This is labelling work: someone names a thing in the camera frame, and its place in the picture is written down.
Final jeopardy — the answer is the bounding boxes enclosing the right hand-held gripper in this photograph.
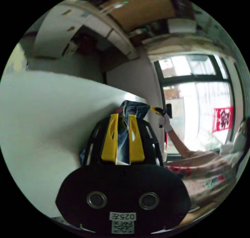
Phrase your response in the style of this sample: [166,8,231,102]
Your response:
[150,106,168,129]

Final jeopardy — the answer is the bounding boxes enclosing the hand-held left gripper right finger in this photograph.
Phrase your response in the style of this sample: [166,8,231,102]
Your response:
[129,114,145,162]

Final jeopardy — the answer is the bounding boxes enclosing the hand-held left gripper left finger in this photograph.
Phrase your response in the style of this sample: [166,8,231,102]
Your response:
[101,114,119,162]

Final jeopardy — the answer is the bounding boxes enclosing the blue denim shorts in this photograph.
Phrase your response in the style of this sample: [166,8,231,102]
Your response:
[79,100,151,165]

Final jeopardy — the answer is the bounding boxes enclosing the person's right forearm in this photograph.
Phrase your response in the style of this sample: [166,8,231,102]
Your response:
[167,129,221,159]

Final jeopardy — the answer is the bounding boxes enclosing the person's right hand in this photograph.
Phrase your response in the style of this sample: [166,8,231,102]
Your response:
[158,113,174,133]

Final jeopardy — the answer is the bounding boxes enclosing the bed with printed sheet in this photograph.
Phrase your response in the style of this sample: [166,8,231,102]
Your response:
[165,150,240,207]

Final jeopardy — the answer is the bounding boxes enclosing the person's body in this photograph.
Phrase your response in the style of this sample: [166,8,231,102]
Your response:
[219,120,249,165]

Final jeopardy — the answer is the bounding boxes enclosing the white cupboard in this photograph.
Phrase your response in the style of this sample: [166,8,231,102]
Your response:
[32,0,139,60]

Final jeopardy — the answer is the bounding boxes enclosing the window with black frame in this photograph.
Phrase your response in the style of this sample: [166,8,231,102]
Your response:
[153,54,245,158]

